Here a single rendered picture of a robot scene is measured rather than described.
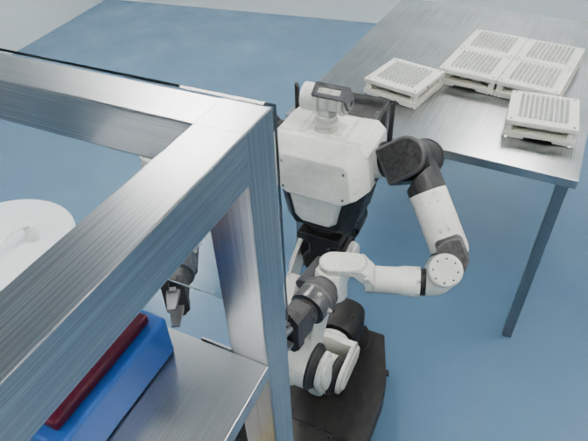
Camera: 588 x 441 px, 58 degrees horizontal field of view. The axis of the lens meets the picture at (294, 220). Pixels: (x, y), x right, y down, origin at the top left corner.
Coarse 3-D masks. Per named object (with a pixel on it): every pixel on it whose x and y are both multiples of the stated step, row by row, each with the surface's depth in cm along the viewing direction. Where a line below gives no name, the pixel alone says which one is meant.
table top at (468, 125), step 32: (416, 0) 312; (384, 32) 276; (416, 32) 275; (448, 32) 274; (512, 32) 271; (544, 32) 270; (576, 32) 269; (352, 64) 249; (384, 64) 248; (448, 96) 223; (480, 96) 222; (576, 96) 219; (416, 128) 205; (448, 128) 204; (480, 128) 203; (480, 160) 188; (512, 160) 187; (544, 160) 186; (576, 160) 185
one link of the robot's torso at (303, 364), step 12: (300, 240) 159; (300, 252) 160; (348, 252) 154; (300, 264) 163; (288, 276) 157; (348, 276) 157; (288, 288) 156; (288, 300) 156; (324, 324) 160; (312, 336) 153; (300, 348) 155; (312, 348) 155; (324, 348) 160; (288, 360) 156; (300, 360) 154; (312, 360) 154; (300, 372) 154; (312, 372) 154; (300, 384) 156; (312, 384) 156
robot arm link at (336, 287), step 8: (320, 256) 133; (312, 264) 131; (304, 272) 129; (312, 272) 129; (320, 272) 126; (304, 280) 127; (312, 280) 123; (320, 280) 123; (328, 280) 125; (336, 280) 125; (344, 280) 128; (328, 288) 122; (336, 288) 125; (344, 288) 129; (336, 296) 123; (344, 296) 131
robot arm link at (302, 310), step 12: (300, 288) 123; (312, 288) 121; (300, 300) 121; (312, 300) 119; (324, 300) 120; (288, 312) 114; (300, 312) 116; (312, 312) 119; (324, 312) 120; (300, 324) 114; (312, 324) 121; (288, 336) 119; (300, 336) 117
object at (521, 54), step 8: (528, 40) 246; (536, 40) 246; (528, 48) 239; (576, 48) 238; (520, 56) 233; (528, 56) 233; (552, 56) 232; (576, 56) 232; (544, 64) 227; (552, 64) 227; (560, 64) 226; (568, 64) 226; (576, 64) 226
